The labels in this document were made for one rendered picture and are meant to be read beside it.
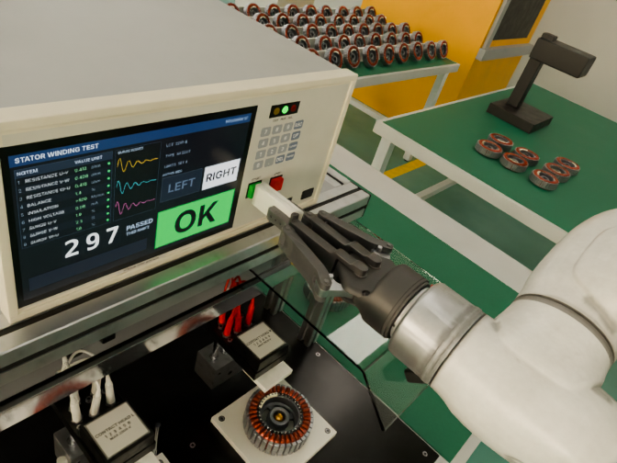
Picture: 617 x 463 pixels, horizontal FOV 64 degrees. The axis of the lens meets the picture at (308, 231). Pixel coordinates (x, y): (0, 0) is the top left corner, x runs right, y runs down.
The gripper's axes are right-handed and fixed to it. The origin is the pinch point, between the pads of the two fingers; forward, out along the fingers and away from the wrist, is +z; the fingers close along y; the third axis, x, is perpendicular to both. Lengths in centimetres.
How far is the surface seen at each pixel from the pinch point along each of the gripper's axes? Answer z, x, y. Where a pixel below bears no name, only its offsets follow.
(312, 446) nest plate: -15.1, -40.0, 5.9
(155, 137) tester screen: 4.2, 10.1, -14.9
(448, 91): 120, -76, 327
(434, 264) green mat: -1, -43, 74
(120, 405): 1.6, -26.1, -18.6
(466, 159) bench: 28, -43, 149
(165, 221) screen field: 4.2, -0.5, -12.7
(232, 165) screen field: 4.2, 4.5, -4.4
